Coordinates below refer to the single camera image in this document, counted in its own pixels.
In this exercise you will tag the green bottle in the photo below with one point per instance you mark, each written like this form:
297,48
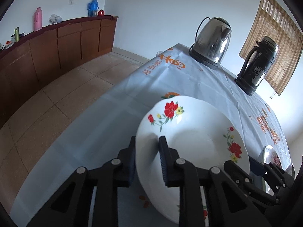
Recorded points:
16,34

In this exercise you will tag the black thermos flask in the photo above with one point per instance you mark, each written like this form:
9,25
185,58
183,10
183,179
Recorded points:
256,65

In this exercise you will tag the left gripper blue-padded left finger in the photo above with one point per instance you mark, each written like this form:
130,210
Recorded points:
89,196

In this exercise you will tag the light blue printed tablecloth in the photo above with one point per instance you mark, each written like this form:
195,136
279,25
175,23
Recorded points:
106,127

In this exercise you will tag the stainless steel electric kettle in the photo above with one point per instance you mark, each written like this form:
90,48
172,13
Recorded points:
212,42

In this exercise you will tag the pink thermos bottle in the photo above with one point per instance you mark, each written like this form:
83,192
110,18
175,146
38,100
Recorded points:
38,19

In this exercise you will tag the white plate red flowers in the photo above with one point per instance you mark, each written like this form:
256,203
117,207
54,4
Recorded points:
199,132

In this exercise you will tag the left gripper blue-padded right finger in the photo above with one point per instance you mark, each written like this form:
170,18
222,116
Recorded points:
207,197

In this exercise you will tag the brown wooden sideboard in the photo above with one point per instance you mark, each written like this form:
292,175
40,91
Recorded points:
43,56

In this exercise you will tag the white bowl pink flowers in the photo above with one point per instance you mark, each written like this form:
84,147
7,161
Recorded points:
269,155

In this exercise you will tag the small red object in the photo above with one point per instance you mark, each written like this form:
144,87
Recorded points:
101,13

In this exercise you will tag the crumpled plastic bag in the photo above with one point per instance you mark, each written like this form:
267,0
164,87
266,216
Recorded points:
55,19

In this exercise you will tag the blue thermos jug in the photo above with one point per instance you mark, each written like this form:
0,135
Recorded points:
92,8

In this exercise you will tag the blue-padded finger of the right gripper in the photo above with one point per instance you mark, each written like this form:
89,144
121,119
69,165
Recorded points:
235,172
272,174

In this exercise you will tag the white enamel bowl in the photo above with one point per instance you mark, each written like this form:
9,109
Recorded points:
290,170

